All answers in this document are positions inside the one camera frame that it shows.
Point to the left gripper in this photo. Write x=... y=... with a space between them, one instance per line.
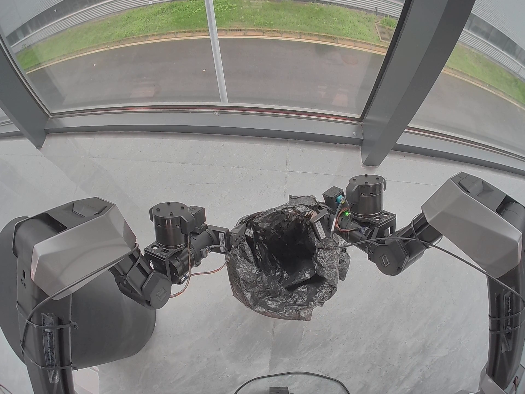
x=209 y=244

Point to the black plastic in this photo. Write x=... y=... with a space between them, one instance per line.
x=344 y=265

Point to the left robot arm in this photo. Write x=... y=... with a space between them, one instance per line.
x=82 y=244

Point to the window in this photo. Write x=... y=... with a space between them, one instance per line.
x=410 y=97

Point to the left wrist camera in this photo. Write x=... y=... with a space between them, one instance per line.
x=197 y=218

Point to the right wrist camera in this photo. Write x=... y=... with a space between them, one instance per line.
x=332 y=197

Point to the black plastic bag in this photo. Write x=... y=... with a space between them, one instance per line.
x=254 y=285

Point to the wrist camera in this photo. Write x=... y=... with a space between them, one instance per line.
x=332 y=197
x=197 y=218

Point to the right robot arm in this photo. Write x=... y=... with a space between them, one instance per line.
x=459 y=211

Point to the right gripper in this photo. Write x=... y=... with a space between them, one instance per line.
x=330 y=228

